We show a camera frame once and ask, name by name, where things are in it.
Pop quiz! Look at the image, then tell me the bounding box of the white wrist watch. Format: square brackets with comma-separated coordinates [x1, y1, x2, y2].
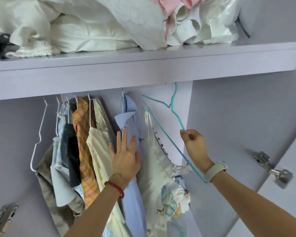
[203, 161, 229, 183]

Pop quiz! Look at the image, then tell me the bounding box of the thin chain bracelet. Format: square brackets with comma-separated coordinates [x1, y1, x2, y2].
[111, 174, 129, 189]

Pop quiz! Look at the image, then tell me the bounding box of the dark navy garment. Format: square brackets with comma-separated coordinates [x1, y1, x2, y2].
[64, 123, 82, 188]

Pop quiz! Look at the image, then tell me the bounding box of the person's right forearm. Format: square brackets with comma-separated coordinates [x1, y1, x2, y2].
[210, 170, 296, 237]

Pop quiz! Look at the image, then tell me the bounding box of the pale blue garment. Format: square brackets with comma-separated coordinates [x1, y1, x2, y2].
[50, 103, 77, 208]

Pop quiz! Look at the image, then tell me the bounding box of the lilac wardrobe shelf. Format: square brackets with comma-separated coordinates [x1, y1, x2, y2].
[0, 41, 296, 101]

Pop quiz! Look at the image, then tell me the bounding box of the person's left forearm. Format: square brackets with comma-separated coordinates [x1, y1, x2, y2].
[64, 181, 129, 237]

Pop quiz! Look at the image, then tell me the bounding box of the cream shirt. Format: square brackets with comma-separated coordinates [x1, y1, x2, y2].
[86, 99, 131, 237]

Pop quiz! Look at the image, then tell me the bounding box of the person's left hand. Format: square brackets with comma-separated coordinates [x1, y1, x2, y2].
[109, 129, 142, 187]

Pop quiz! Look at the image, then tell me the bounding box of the khaki garment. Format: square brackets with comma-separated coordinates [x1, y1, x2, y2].
[35, 143, 86, 236]

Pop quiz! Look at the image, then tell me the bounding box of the white lace cloth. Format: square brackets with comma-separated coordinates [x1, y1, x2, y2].
[5, 40, 61, 58]

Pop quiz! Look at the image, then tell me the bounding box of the black strap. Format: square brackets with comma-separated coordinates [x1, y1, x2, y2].
[236, 18, 251, 39]

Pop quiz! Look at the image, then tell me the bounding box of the pink cloth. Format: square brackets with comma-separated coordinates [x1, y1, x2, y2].
[150, 0, 214, 42]

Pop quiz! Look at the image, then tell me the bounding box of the clear plastic bag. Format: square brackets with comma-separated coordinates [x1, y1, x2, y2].
[201, 0, 240, 45]

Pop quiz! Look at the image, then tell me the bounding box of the row of white wire hangers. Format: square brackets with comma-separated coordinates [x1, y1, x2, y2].
[30, 88, 125, 172]

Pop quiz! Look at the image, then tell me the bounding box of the person's right hand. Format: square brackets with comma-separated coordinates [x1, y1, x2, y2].
[180, 129, 215, 174]

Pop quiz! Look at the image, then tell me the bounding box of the colourful printed garment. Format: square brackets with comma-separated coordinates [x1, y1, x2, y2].
[161, 177, 191, 218]

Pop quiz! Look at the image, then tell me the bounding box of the white crumpled cloth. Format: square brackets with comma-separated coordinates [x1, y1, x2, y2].
[0, 0, 61, 47]

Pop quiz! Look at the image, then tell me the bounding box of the large white crumpled sheet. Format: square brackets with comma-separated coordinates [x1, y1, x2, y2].
[36, 0, 168, 51]

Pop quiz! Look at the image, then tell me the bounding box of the red bead bracelet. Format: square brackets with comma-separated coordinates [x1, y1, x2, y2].
[104, 181, 125, 200]

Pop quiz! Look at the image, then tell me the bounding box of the orange plaid shirt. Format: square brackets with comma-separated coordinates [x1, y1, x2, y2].
[72, 97, 100, 210]

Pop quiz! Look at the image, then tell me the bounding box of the white folded bedding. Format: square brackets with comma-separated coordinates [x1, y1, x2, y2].
[49, 14, 138, 53]

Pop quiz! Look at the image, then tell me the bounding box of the metal door hinge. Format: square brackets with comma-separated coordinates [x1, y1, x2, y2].
[253, 151, 295, 189]
[0, 204, 19, 237]

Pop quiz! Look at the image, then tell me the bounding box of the light blue collared shirt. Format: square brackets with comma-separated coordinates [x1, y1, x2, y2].
[114, 94, 149, 237]

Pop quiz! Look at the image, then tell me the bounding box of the white floral garment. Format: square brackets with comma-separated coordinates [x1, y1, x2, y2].
[138, 111, 192, 237]

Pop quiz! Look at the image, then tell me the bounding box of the white folded garment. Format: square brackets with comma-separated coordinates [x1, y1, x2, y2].
[166, 2, 212, 46]

